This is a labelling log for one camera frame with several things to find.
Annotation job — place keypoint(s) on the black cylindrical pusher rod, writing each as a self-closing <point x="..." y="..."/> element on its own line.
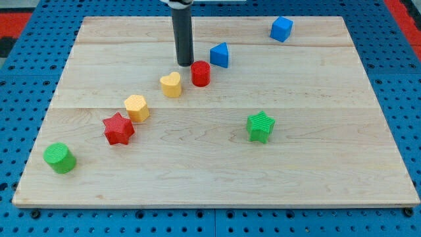
<point x="183" y="36"/>

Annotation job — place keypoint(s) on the red star block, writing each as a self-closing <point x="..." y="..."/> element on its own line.
<point x="118" y="129"/>

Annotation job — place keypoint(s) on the green star block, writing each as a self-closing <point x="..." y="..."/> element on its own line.
<point x="260" y="127"/>

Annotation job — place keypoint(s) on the blue triangle block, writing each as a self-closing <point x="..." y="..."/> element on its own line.
<point x="219" y="55"/>

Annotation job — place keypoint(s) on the red cylinder block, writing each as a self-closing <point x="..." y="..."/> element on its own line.
<point x="200" y="73"/>

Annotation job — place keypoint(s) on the yellow heart block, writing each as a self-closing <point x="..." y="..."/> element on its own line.
<point x="171" y="85"/>

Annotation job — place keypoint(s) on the yellow hexagon block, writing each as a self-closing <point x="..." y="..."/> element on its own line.
<point x="137" y="109"/>

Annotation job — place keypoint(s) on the blue cube block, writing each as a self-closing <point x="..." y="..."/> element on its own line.
<point x="281" y="29"/>

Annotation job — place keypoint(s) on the wooden board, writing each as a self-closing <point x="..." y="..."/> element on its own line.
<point x="330" y="146"/>

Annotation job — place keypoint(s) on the green cylinder block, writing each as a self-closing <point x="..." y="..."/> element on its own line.
<point x="59" y="158"/>

